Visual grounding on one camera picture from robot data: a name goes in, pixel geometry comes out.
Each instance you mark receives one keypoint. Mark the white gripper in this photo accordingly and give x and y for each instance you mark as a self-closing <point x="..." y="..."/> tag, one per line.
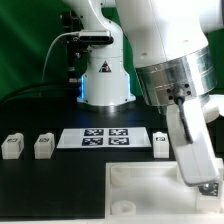
<point x="196" y="159"/>

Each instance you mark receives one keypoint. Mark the white square tabletop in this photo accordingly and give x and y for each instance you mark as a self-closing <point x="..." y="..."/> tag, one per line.
<point x="152" y="193"/>

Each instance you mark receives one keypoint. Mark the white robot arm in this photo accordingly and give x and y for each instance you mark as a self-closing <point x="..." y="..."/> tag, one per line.
<point x="173" y="64"/>

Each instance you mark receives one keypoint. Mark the white sheet with tags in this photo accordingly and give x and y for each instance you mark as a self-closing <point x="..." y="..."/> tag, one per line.
<point x="104" y="137"/>

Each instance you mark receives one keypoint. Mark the black camera on mount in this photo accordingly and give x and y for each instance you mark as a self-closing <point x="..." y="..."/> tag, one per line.
<point x="78" y="41"/>

